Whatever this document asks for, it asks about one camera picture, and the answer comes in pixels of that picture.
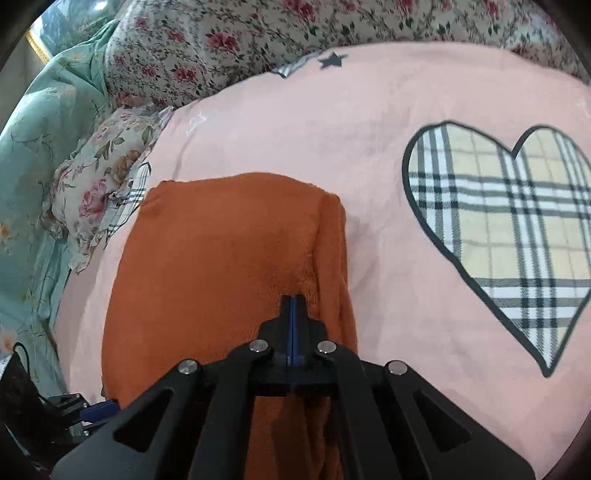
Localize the pink bedsheet with plaid hearts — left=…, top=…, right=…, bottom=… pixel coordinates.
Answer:
left=51, top=41, right=591, bottom=480

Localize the floral ruffled pillow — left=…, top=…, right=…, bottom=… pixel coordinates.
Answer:
left=41, top=105, right=174, bottom=274

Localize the white quilt with red flowers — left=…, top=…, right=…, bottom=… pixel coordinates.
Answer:
left=104, top=0, right=591, bottom=110

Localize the gold framed picture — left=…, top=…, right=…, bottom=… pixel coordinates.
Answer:
left=25, top=0, right=117, bottom=64

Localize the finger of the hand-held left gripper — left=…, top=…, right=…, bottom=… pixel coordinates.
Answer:
left=81, top=400, right=123, bottom=425

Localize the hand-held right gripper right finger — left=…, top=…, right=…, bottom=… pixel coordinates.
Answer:
left=292, top=295, right=537, bottom=480

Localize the orange knit sweater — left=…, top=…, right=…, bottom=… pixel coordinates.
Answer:
left=100, top=172, right=366, bottom=480

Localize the teal floral blanket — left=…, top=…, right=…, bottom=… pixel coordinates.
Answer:
left=0, top=18, right=122, bottom=403

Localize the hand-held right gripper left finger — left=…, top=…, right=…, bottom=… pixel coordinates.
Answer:
left=51, top=295, right=293, bottom=480

